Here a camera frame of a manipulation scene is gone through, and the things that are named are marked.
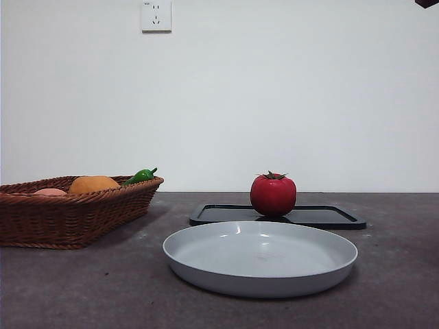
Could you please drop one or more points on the dark rectangular tray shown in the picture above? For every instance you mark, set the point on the dark rectangular tray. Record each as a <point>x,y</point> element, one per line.
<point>326,216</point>

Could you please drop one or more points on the green pepper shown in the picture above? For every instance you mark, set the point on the green pepper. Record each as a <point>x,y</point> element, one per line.
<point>139,176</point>

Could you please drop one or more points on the red tomato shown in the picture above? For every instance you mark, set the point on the red tomato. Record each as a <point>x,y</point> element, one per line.
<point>272,195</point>

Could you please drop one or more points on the pink peach fruit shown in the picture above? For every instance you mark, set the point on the pink peach fruit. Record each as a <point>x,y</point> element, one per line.
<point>49,192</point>

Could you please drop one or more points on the orange round fruit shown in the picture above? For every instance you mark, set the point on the orange round fruit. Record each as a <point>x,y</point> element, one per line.
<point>92,184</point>

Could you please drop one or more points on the white wall socket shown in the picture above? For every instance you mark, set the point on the white wall socket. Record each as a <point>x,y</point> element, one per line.
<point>156,17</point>

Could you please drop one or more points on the pale grey round plate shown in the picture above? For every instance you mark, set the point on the pale grey round plate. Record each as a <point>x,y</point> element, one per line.
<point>257,257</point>

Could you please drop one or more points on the brown wicker basket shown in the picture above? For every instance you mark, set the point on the brown wicker basket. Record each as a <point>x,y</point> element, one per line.
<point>68,219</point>

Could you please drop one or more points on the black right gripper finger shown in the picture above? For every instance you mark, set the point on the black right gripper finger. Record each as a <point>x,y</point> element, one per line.
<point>427,3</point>

